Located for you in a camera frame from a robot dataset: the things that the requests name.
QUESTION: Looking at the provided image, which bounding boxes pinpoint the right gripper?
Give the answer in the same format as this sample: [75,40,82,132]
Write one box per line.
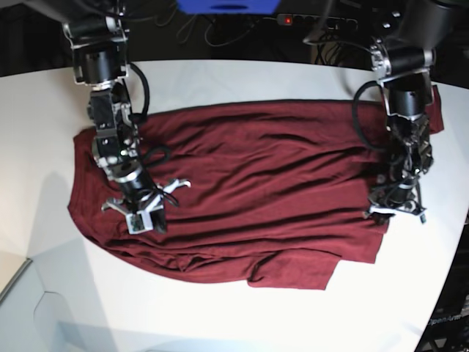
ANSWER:
[101,178,191,233]

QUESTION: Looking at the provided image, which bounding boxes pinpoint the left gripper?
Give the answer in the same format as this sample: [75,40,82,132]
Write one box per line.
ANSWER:
[363,179,426,224]

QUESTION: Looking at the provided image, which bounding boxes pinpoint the dark red t-shirt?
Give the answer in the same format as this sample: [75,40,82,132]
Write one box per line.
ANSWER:
[67,84,445,291]

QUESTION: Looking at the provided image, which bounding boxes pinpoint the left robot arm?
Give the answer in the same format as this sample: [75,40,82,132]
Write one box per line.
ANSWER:
[351,1,468,224]

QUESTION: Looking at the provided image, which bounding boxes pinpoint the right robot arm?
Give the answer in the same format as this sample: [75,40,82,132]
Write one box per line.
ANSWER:
[25,1,191,235]

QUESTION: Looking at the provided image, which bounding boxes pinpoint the black power strip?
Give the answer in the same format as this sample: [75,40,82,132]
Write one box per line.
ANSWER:
[276,13,358,31]

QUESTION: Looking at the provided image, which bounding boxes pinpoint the blue box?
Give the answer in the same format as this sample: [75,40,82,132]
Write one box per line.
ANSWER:
[177,0,281,15]

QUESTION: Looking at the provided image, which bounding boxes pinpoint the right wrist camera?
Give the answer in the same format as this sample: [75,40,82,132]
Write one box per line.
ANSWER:
[125,210,154,235]

